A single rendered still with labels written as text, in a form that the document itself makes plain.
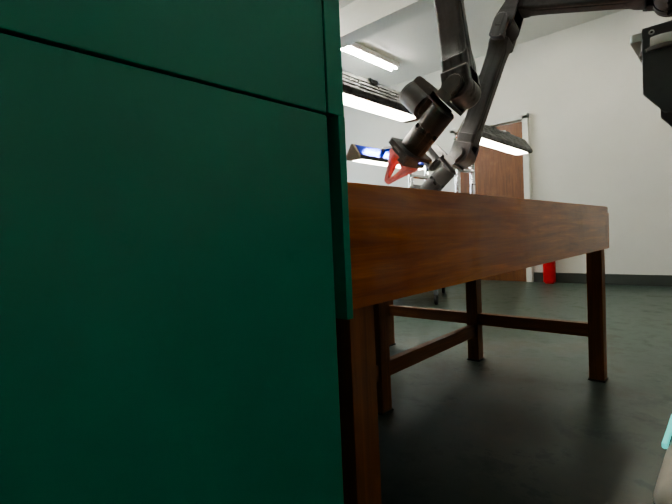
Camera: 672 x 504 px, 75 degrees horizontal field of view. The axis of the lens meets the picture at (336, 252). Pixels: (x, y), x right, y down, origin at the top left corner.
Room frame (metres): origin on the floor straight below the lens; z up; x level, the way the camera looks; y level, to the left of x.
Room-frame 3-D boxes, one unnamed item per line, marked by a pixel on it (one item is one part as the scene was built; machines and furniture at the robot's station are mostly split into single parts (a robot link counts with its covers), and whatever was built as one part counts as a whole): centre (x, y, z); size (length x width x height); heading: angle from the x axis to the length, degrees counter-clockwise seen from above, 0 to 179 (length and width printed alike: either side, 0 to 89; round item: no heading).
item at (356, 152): (2.25, -0.30, 1.08); 0.62 x 0.08 x 0.07; 138
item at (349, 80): (1.16, -0.06, 1.08); 0.62 x 0.08 x 0.07; 138
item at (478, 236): (1.30, -0.56, 0.67); 1.81 x 0.12 x 0.19; 138
